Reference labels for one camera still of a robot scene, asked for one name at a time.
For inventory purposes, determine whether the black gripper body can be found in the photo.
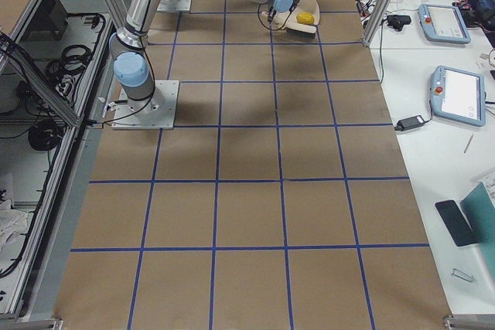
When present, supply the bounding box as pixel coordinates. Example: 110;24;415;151
267;0;299;23

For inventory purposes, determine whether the beige hand brush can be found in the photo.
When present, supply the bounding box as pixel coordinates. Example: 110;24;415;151
258;11;318;41

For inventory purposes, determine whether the teal notebook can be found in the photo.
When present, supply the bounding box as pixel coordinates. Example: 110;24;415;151
461;183;494;247

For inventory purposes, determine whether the white crumpled cloth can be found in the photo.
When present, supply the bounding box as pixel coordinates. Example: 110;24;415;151
1;199;28;249

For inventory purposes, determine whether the aluminium frame post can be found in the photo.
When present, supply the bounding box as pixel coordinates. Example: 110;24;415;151
362;0;410;47

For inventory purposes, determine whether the black webcam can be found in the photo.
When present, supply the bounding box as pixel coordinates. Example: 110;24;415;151
387;15;411;32

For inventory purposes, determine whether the yellow toy potato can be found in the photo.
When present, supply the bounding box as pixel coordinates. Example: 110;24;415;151
296;12;315;26

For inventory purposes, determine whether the black power adapter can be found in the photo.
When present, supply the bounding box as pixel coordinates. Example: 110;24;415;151
394;115;427;131

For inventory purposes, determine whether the beige dustpan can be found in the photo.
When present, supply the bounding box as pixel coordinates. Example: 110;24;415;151
293;0;320;27

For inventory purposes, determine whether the teach pendant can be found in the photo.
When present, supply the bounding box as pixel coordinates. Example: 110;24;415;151
418;3;471;44
429;66;486;127

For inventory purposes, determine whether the far teach pendant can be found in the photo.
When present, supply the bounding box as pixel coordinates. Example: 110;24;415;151
418;3;471;44

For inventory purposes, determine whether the near teach pendant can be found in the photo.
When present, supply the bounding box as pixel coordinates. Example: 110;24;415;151
429;66;486;127

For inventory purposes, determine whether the black smartphone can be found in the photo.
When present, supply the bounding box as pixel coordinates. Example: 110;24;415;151
435;200;477;247

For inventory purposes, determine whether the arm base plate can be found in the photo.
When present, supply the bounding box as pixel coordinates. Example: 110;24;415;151
111;80;179;130
157;0;192;13

